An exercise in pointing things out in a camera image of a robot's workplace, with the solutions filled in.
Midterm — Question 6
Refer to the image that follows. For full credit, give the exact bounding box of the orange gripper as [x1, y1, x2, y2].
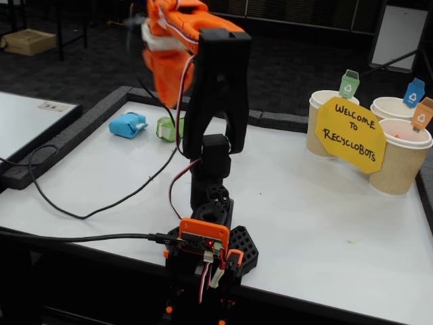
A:
[142, 49, 196, 110]

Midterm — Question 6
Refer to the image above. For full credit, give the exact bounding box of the green paper wad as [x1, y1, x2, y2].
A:
[156, 116, 185, 144]

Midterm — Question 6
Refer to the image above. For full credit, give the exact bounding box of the blue paper wad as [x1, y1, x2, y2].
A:
[108, 112, 149, 139]

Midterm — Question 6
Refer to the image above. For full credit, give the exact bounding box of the orange paper wad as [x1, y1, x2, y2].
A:
[385, 123, 415, 140]

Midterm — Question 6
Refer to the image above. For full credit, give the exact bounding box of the white tape wrap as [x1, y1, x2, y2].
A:
[141, 23, 185, 52]

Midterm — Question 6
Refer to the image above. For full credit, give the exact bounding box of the dark grey foam strip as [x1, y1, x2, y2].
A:
[125, 86, 309, 133]
[0, 86, 133, 191]
[415, 160, 433, 244]

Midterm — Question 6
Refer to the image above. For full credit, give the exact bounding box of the small paper sticker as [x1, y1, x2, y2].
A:
[38, 101, 70, 113]

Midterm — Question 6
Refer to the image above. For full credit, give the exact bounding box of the cardboard box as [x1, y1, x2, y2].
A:
[0, 28, 58, 57]

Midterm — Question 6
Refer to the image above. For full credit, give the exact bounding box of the cream rippled paper cup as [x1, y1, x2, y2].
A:
[306, 89, 361, 160]

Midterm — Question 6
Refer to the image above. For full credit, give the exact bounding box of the orange cased controller board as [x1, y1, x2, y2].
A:
[178, 218, 231, 260]

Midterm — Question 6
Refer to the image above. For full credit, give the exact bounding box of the green recycling bin label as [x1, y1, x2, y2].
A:
[338, 69, 360, 100]

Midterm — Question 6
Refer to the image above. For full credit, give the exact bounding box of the yellow handwritten welcome sign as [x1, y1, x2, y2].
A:
[314, 96, 387, 175]

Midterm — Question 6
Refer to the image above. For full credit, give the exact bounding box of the black orange table clamp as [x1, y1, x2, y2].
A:
[161, 248, 245, 325]

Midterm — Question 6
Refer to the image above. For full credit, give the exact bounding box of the kraft rippled paper cup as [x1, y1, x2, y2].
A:
[370, 97, 424, 123]
[368, 118, 433, 196]

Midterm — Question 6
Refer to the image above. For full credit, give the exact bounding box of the blue recycling bin label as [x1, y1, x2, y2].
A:
[403, 77, 426, 109]

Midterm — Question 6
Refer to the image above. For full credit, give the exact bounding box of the orange recycling bin label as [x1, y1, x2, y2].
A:
[411, 97, 433, 133]

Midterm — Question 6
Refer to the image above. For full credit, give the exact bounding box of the red white black servo wire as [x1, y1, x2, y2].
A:
[158, 3, 204, 221]

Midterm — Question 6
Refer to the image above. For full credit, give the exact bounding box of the black metal desk frame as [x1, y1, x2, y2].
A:
[6, 0, 89, 62]

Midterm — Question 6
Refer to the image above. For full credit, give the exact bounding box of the whiteboard with black frame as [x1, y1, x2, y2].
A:
[0, 90, 84, 170]

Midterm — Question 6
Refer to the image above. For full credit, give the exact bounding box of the black webcam cable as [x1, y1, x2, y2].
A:
[0, 76, 179, 220]

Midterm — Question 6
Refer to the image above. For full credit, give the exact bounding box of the black usb cable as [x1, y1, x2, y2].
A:
[0, 225, 186, 247]

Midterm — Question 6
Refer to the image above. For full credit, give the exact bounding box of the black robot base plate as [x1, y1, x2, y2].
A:
[164, 225, 260, 295]

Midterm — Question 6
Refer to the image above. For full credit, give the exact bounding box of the servo wire with white connector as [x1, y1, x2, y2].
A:
[198, 252, 227, 305]

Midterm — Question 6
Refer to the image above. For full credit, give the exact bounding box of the white panel black frame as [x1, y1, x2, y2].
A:
[367, 0, 431, 74]

